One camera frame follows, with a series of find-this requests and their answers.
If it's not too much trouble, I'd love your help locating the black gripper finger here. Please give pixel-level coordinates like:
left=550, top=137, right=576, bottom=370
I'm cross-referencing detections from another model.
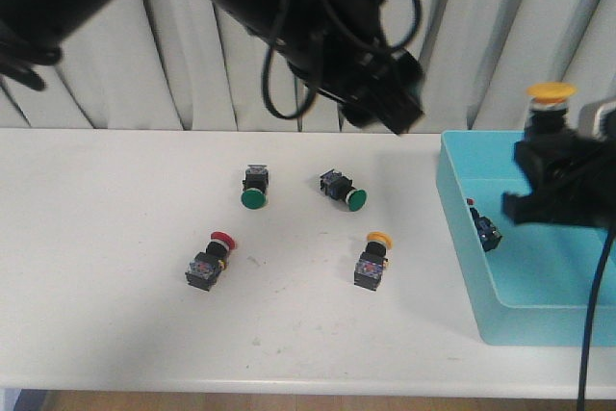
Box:
left=501, top=193, right=544, bottom=224
left=514, top=139, right=549, bottom=185

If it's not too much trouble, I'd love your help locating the yellow push button near box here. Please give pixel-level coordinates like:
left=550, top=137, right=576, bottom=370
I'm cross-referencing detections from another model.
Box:
left=353, top=231, right=393, bottom=291

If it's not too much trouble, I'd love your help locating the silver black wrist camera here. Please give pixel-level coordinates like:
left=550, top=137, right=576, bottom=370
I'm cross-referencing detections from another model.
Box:
left=577, top=97, right=616, bottom=141

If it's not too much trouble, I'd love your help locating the green push button switch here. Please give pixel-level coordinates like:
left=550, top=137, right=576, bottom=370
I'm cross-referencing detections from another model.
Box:
left=320, top=169, right=368, bottom=212

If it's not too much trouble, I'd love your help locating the white pleated curtain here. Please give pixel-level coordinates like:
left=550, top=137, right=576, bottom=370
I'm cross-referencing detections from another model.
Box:
left=1, top=0, right=615, bottom=133

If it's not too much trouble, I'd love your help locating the light blue plastic box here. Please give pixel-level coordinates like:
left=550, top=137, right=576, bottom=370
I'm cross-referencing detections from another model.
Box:
left=436, top=131, right=606, bottom=347

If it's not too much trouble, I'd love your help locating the yellow mushroom push button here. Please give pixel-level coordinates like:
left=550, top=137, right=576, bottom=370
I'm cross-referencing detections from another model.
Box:
left=525, top=82, right=578, bottom=140

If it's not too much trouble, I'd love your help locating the green push button left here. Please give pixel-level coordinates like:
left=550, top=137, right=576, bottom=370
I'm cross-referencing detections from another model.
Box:
left=241, top=165, right=269, bottom=210

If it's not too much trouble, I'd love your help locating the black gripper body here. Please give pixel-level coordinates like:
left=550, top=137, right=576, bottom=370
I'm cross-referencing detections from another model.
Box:
left=288, top=0, right=424, bottom=135
left=530, top=134, right=615, bottom=228

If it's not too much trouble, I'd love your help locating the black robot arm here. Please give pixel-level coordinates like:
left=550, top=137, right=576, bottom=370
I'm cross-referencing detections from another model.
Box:
left=1, top=0, right=526, bottom=133

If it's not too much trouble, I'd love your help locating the red mushroom push button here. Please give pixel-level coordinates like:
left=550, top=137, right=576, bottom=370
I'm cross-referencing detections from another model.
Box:
left=185, top=231, right=236, bottom=291

